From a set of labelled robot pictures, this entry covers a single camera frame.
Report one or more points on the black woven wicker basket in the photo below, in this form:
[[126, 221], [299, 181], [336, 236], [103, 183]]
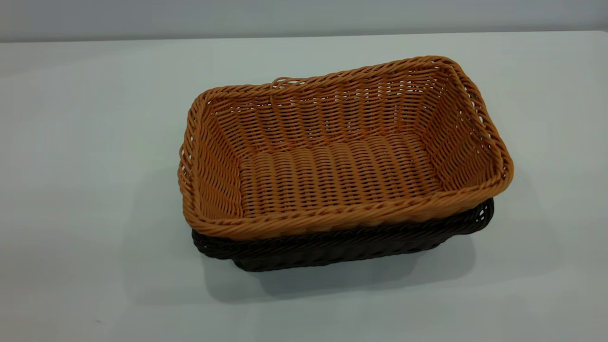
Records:
[[332, 249]]

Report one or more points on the orange woven wicker basket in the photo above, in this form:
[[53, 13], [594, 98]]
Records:
[[342, 175]]

